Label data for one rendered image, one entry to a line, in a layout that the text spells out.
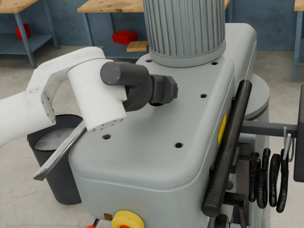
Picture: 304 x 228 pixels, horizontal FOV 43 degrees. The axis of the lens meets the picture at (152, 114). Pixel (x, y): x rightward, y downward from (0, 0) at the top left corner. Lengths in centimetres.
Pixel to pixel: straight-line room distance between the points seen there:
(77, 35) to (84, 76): 561
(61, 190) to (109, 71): 276
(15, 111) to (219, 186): 39
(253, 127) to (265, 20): 410
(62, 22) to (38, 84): 564
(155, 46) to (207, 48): 13
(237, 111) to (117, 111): 42
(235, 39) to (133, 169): 83
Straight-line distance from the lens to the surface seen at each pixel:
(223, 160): 80
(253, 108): 139
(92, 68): 59
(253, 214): 157
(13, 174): 394
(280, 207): 123
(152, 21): 95
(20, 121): 61
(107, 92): 58
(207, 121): 77
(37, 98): 60
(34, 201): 356
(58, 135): 332
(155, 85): 72
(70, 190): 327
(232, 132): 87
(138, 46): 514
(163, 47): 95
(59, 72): 60
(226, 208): 117
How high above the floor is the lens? 233
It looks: 34 degrees down
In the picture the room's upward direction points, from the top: 9 degrees counter-clockwise
